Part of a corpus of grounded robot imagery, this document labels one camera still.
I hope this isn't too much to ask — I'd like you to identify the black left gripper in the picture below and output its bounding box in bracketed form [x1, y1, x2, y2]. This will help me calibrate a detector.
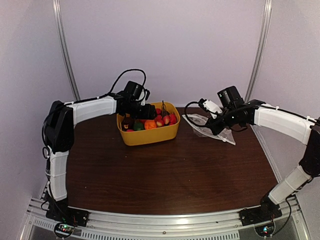
[125, 100, 157, 120]

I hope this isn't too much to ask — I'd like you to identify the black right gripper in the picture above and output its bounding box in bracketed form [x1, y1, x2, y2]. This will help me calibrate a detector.
[206, 108, 238, 136]

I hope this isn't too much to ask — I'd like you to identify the orange toy fruit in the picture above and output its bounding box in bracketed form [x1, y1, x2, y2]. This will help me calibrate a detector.
[144, 120, 158, 130]

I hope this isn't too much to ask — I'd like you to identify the yellow plastic basket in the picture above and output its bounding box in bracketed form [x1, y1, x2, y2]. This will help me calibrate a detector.
[116, 102, 181, 146]

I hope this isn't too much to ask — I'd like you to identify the clear polka dot zip bag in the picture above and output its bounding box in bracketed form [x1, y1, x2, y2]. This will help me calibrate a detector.
[182, 113, 236, 146]

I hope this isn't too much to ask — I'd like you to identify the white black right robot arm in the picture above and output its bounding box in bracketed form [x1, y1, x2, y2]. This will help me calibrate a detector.
[200, 86, 320, 221]

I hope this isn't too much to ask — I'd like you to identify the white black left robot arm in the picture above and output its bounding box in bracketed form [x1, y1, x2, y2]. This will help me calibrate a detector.
[41, 81, 156, 222]

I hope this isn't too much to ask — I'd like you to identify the dark red toy onion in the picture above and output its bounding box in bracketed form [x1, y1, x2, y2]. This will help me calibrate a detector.
[121, 117, 135, 132]

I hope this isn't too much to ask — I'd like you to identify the green toy pepper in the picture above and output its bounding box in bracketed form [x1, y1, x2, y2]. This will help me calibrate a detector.
[133, 121, 145, 131]

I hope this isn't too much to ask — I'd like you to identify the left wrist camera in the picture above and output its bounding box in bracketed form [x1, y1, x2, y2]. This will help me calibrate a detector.
[139, 88, 150, 106]

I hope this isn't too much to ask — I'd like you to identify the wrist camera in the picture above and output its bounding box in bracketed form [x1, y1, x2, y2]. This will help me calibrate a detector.
[198, 98, 223, 119]
[139, 88, 150, 106]

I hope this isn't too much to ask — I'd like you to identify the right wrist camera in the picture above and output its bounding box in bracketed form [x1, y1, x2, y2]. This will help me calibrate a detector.
[198, 98, 223, 119]

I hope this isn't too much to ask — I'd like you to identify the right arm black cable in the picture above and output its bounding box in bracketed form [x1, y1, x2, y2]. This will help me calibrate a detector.
[184, 100, 216, 135]

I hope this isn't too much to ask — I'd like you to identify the right aluminium corner post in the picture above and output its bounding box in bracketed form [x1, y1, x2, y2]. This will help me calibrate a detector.
[245, 0, 273, 102]

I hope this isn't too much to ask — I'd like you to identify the aluminium corner post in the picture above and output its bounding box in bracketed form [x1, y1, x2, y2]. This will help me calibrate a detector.
[245, 0, 273, 102]
[52, 0, 81, 101]

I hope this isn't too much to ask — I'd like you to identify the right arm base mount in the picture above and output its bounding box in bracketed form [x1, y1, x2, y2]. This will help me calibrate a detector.
[238, 206, 283, 226]

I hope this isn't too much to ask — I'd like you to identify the front aluminium rail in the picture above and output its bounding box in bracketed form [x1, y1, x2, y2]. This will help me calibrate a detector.
[18, 197, 311, 240]

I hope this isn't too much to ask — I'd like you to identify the left aluminium corner post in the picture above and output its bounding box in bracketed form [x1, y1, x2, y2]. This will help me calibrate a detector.
[52, 0, 81, 101]

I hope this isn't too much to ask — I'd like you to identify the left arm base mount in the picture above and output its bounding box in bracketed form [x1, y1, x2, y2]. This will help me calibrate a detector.
[45, 204, 89, 227]

